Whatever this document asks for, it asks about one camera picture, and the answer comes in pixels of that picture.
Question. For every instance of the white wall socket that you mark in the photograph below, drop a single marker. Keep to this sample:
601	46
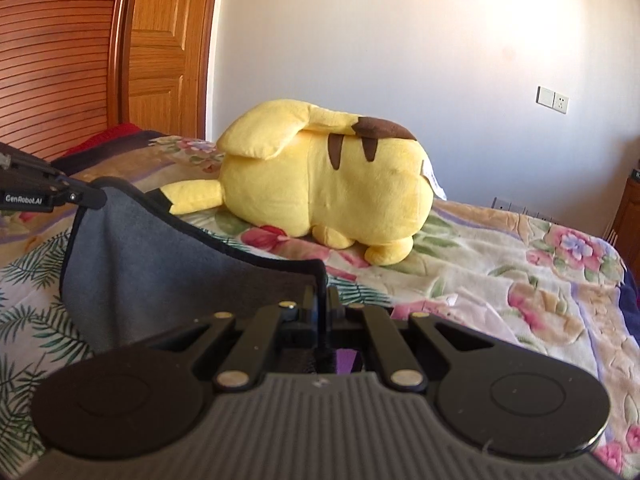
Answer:
562	103

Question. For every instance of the red knitted cloth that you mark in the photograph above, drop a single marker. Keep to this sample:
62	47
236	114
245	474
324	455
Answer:
112	132

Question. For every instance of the wooden panel door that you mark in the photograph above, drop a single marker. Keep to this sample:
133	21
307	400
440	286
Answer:
160	45

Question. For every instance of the wooden nightstand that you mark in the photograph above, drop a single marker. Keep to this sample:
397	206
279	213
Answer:
629	215

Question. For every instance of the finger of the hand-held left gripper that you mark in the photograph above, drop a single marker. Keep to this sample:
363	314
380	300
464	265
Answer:
87	197

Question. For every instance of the white wall switch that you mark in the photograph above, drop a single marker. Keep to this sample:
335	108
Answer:
545	96

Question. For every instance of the floral quilt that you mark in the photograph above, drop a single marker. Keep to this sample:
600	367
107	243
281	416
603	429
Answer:
500	265

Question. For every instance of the dark blanket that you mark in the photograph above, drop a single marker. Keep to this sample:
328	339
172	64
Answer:
107	160

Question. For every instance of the grey wall plate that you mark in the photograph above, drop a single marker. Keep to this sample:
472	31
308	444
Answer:
501	203

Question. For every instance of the yellow plush toy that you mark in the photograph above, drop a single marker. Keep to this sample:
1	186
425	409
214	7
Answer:
320	185

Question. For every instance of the wooden louvered door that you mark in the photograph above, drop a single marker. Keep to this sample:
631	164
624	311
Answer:
55	50

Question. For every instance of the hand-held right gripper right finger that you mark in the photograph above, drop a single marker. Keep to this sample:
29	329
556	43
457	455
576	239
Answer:
333	311

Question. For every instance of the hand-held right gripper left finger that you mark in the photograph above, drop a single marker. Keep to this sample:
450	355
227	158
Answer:
311	311

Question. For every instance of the grey towel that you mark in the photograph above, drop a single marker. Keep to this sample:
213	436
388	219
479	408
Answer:
150	260

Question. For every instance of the dark blue cloth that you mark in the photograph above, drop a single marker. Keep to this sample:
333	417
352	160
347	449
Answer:
631	305

